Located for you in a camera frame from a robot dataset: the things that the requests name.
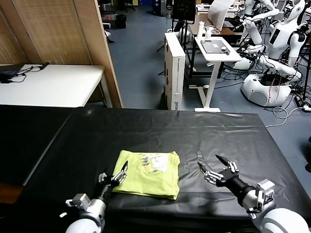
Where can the flat black device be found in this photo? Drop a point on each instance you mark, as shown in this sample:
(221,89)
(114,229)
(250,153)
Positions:
(8,71)

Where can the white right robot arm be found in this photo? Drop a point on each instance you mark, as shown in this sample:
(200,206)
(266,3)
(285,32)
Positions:
(274,221)

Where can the tall white cardboard box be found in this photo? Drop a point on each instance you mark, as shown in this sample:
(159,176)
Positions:
(178,80)

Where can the white standing desk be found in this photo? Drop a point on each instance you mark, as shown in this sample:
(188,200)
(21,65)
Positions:
(213,72)

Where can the yellow-green t-shirt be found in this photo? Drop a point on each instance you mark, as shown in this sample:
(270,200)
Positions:
(155,182)

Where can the white curved sheet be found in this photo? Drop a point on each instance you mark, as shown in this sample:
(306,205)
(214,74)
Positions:
(218,14)

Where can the grey closed laptop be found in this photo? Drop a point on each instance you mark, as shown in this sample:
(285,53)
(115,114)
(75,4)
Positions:
(212,47)

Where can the small white tag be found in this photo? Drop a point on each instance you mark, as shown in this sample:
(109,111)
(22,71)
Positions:
(63,214)

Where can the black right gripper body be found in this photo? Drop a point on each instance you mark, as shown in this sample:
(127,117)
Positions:
(230,180)

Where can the brown wooden desk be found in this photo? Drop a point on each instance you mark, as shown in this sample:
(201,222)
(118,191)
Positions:
(228,31)

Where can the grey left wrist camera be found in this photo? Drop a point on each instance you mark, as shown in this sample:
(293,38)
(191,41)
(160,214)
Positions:
(81,201)

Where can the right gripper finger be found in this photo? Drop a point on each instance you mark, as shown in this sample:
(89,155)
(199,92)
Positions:
(229,164)
(211,174)

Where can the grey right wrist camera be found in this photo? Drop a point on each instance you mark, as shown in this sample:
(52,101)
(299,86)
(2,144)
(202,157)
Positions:
(266,191)

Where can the white bottle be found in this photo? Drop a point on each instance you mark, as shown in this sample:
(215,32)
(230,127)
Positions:
(200,30)

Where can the black power adapter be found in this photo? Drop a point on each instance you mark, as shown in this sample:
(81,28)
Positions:
(6,81)

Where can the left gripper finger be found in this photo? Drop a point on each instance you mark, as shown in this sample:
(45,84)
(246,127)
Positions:
(120,175)
(102,176)

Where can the black bin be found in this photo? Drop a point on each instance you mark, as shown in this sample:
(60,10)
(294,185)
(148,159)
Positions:
(120,21)

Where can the wooden partition screen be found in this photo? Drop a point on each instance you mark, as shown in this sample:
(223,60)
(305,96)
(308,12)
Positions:
(60,31)

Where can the white table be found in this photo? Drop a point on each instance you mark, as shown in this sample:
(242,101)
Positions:
(60,85)

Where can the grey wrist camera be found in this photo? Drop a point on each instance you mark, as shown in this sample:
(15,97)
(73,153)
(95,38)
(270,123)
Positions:
(266,191)
(81,201)

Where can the black panel on stand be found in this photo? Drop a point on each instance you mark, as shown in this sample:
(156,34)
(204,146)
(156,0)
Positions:
(183,11)

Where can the black power strip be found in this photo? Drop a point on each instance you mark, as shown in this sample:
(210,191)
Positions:
(299,100)

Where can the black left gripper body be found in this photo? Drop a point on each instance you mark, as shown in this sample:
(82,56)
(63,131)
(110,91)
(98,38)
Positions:
(104,190)

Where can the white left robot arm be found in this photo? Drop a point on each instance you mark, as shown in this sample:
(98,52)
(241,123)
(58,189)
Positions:
(85,223)

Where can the small black device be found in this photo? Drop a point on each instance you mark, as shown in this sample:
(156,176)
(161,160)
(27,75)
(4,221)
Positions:
(226,50)

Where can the black table cover sheet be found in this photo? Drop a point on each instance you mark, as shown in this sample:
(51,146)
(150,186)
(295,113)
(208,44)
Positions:
(170,131)

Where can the black white-striped shoe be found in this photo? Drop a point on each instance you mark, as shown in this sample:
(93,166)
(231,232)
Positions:
(308,168)

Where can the black tripod stand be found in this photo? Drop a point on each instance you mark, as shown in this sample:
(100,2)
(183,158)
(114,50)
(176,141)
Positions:
(306,80)

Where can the white humanoid robot with base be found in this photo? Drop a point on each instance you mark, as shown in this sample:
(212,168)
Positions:
(279,41)

